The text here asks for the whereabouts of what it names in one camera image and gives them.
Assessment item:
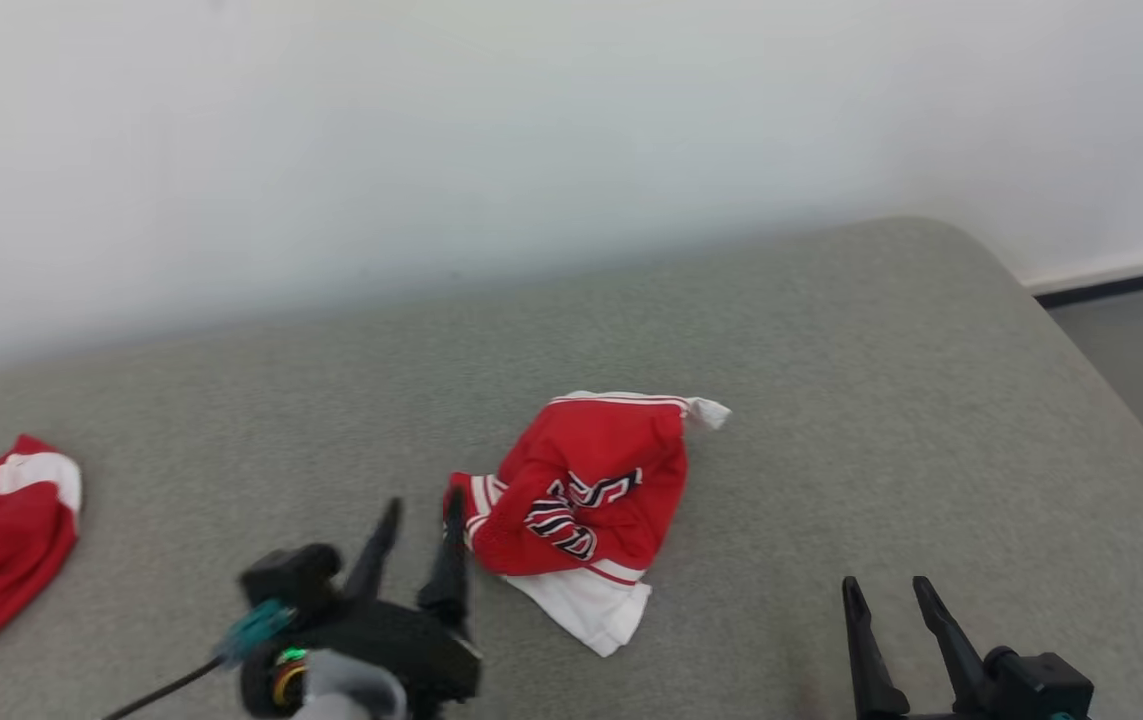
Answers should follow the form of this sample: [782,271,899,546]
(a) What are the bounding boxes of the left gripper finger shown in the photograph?
[344,497,403,605]
[418,487,473,637]

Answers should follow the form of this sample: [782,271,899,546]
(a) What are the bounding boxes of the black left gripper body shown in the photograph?
[239,598,482,720]

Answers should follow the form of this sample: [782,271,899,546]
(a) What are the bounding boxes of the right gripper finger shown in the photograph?
[913,577,994,714]
[841,577,910,720]

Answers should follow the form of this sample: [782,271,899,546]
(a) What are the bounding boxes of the red jersey with black lettering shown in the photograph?
[443,390,732,658]

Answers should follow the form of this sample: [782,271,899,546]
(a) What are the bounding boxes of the black and white skirting board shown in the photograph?
[1026,240,1143,309]

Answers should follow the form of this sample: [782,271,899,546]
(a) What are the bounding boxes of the black cable with teal connector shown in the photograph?
[101,598,297,720]

